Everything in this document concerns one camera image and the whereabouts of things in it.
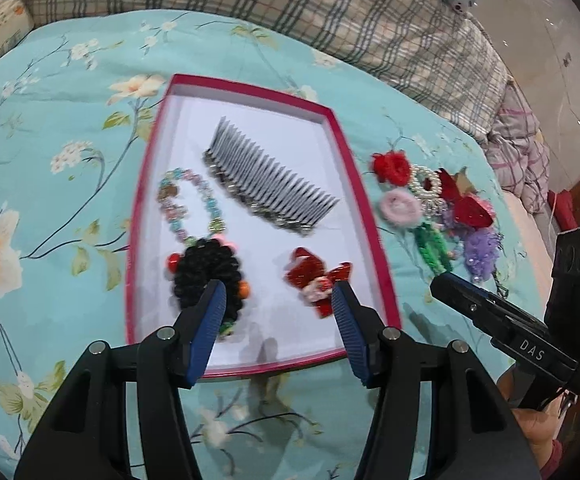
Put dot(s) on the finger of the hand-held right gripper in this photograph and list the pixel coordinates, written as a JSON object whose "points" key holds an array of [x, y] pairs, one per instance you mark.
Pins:
{"points": [[527, 322], [462, 302]]}

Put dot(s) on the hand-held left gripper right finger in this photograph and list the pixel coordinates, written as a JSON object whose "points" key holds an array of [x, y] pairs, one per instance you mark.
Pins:
{"points": [[352, 330]]}

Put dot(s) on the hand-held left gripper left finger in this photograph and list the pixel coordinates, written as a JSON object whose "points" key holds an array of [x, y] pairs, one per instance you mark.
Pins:
{"points": [[205, 330]]}

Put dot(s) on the purple lace scrunchie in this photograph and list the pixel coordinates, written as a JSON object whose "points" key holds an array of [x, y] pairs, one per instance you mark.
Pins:
{"points": [[480, 250]]}

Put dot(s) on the black scrunchie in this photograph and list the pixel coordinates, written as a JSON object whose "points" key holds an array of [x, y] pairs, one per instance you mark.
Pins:
{"points": [[205, 265]]}

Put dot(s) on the red bow hair clip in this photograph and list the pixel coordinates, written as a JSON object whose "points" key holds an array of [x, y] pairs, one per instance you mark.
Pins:
{"points": [[310, 270]]}

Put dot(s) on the red cardboard box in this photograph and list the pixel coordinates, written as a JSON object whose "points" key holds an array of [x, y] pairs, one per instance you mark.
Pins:
{"points": [[250, 255]]}

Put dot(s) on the pink fuzzy scrunchie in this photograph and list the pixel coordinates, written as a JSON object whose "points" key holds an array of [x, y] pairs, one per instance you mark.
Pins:
{"points": [[400, 205]]}

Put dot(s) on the person's right forearm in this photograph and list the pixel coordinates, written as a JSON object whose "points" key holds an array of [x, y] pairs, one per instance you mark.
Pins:
{"points": [[551, 462]]}

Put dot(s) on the person's right hand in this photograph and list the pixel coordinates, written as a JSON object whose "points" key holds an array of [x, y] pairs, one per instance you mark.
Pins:
{"points": [[532, 425]]}

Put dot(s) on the red cloth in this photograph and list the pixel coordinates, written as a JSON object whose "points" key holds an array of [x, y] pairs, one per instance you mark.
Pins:
{"points": [[562, 210]]}

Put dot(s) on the red bow claw clip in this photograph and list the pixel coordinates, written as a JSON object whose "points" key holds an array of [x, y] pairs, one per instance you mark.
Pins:
{"points": [[472, 210]]}

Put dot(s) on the red fuzzy scrunchie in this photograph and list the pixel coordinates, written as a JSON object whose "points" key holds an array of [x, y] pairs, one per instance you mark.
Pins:
{"points": [[392, 167]]}

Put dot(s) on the pink plaid quilt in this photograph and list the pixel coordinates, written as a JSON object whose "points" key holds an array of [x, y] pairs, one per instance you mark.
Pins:
{"points": [[517, 140]]}

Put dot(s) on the black hair comb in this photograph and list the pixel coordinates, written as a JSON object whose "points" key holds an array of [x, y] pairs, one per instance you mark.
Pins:
{"points": [[265, 180]]}

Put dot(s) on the plaid pillow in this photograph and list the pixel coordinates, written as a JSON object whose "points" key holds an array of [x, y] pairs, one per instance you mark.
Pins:
{"points": [[270, 5]]}

